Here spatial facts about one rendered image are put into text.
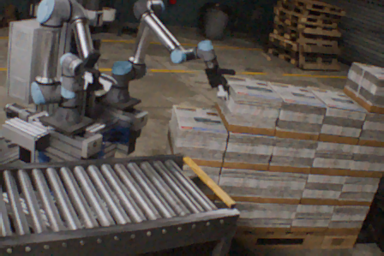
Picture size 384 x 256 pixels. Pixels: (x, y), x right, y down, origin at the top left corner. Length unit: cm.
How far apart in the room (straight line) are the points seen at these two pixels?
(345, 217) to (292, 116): 93
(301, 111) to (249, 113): 31
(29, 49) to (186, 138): 104
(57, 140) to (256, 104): 112
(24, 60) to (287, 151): 166
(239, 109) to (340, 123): 67
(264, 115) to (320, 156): 49
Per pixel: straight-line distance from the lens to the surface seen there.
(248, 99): 251
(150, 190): 190
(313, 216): 306
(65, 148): 240
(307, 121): 268
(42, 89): 224
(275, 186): 281
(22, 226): 162
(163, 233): 171
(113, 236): 163
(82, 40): 214
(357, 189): 310
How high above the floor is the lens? 178
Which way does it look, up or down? 20 degrees down
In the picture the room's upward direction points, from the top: 11 degrees clockwise
